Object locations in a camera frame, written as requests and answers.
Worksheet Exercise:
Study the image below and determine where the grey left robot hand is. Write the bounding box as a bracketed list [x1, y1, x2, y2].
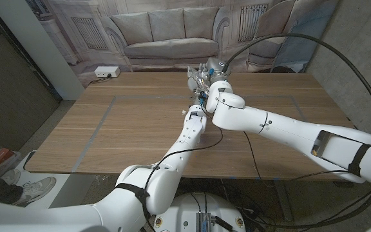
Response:
[187, 66, 210, 100]

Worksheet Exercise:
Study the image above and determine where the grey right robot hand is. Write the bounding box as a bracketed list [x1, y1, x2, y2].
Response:
[198, 57, 229, 83]

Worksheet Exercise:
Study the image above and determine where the white power strip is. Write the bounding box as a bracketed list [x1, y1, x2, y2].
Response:
[94, 66, 122, 79]

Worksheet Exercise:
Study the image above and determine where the printed sofa room backdrop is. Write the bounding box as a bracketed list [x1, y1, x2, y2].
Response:
[26, 0, 302, 88]

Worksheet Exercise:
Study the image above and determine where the blue grey leaning board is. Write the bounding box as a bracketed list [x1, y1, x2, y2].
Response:
[271, 0, 339, 73]

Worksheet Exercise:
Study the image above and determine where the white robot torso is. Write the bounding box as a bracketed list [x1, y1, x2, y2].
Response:
[153, 192, 246, 232]

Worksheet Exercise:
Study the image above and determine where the silver electronics box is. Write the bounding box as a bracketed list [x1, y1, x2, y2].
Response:
[195, 211, 212, 232]

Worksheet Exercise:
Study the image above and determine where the grey table leg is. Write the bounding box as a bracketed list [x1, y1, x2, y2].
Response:
[272, 179, 293, 222]

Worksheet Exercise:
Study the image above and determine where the white floor platform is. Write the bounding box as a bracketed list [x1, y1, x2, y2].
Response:
[11, 150, 96, 210]

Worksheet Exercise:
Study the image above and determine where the grey sneaker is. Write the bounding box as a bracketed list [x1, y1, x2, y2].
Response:
[0, 169, 21, 187]
[10, 176, 57, 207]

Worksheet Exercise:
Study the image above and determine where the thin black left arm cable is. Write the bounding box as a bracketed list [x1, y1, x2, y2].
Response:
[142, 108, 224, 232]

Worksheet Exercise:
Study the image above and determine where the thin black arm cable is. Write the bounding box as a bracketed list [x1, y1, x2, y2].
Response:
[142, 108, 224, 232]
[242, 131, 349, 181]

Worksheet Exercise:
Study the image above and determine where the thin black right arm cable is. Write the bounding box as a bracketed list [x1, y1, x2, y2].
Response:
[242, 131, 349, 181]

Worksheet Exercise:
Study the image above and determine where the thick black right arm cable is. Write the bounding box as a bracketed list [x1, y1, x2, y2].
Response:
[222, 32, 371, 230]

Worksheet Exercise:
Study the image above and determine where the black power strip cord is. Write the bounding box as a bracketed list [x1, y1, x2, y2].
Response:
[88, 74, 111, 86]

